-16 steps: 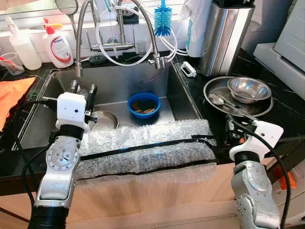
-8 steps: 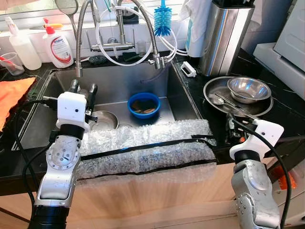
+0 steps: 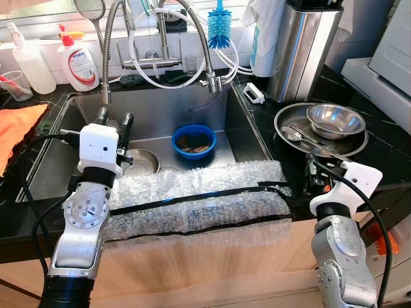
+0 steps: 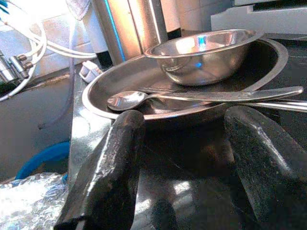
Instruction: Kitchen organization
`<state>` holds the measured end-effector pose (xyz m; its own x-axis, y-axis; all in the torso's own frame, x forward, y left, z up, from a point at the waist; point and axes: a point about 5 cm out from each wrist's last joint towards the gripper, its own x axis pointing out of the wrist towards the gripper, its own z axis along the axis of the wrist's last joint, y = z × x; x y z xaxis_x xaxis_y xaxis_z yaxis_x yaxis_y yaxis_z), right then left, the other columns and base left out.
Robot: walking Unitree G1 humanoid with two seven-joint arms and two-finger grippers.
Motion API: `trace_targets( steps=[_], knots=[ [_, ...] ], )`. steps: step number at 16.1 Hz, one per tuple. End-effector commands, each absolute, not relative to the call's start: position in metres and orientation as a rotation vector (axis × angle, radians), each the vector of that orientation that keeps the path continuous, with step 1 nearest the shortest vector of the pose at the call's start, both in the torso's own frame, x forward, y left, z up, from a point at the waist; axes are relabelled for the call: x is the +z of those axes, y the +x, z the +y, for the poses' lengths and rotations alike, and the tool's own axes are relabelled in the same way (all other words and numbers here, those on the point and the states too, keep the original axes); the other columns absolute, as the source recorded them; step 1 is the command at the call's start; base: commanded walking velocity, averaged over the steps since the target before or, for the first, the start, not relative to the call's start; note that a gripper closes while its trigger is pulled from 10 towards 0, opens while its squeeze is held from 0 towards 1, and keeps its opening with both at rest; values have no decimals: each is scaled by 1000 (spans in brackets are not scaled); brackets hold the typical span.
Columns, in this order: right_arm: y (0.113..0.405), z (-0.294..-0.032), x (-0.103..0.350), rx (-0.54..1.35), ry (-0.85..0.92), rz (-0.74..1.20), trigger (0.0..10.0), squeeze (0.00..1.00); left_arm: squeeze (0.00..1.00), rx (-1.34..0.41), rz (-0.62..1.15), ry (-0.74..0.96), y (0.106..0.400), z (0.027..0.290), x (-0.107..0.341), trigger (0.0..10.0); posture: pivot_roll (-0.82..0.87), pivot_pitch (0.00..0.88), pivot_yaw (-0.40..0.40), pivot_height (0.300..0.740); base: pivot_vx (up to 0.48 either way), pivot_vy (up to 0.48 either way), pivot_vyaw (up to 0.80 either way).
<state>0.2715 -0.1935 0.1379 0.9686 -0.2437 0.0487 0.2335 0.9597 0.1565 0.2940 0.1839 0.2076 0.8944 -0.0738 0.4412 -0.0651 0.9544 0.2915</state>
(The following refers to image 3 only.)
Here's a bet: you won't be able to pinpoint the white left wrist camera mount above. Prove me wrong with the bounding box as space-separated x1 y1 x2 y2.
77 123 124 178

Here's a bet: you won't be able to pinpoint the blue bristle bottle brush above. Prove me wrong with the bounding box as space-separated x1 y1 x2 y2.
207 0 233 51

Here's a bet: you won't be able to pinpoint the clear bubble wrap padding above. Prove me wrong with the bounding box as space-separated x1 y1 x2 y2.
103 160 293 243

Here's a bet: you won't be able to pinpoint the brown food scraps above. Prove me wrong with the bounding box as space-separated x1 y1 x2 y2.
178 133 211 153

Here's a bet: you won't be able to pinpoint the stainless steel sink basin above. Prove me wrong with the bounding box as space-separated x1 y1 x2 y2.
18 80 270 203

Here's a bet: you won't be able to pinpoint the steel spring faucet hose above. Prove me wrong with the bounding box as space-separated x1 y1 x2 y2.
101 0 132 105

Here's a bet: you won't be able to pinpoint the blue plastic bowl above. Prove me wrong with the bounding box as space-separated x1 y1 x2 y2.
171 124 218 160

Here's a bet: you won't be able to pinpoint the white soap bottle red pump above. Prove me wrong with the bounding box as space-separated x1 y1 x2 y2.
57 24 100 92

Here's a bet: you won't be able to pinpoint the translucent white plastic bottle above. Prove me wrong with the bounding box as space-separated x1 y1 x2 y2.
5 22 57 96

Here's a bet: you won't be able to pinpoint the braided metal hose with fitting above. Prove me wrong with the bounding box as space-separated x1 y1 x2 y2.
173 0 224 94

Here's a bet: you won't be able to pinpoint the looped white plastic tube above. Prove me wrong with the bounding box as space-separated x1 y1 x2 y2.
128 10 209 89

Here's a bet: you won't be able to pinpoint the small white ridged device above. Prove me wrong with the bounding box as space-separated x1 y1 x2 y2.
243 81 265 105

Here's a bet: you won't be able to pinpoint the white countertop appliance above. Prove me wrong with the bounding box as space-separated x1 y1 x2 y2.
340 0 411 129

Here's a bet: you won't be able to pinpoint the orange cloth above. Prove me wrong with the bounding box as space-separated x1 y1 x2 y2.
0 104 49 177

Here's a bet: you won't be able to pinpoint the clear plastic cup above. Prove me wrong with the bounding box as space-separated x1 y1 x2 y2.
0 69 33 102

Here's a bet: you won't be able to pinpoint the metal mesh strainer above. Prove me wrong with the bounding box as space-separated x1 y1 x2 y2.
73 0 109 52

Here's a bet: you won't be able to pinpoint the orange plastic object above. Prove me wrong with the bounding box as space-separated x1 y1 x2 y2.
366 221 399 256

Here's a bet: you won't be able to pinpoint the tall stainless steel canister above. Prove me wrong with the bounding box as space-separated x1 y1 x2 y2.
267 0 344 103

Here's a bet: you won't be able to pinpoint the round stainless steel bowl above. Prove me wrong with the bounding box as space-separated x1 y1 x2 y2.
306 103 367 141

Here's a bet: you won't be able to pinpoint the dark green scouring pad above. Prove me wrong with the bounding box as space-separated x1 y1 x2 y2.
119 74 145 87

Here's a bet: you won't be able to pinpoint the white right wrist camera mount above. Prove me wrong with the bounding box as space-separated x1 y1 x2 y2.
310 160 384 217

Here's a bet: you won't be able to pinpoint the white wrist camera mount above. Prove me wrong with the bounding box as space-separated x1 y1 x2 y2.
77 123 124 178
310 160 384 217

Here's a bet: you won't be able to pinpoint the thin white water tubes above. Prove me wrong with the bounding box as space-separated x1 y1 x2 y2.
215 29 254 76

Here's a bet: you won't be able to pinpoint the white cloth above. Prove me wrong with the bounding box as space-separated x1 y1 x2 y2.
241 0 286 30

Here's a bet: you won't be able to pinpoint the large round steel plate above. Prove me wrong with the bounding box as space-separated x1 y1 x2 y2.
274 103 369 159

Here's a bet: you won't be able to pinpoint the light wooden cabinet front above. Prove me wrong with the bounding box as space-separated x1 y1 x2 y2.
0 215 386 308

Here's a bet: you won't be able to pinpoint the chrome sink tap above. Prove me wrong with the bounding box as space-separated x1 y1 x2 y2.
116 13 193 71

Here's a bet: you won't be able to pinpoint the white water filter teal label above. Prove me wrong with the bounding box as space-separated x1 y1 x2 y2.
249 13 283 79

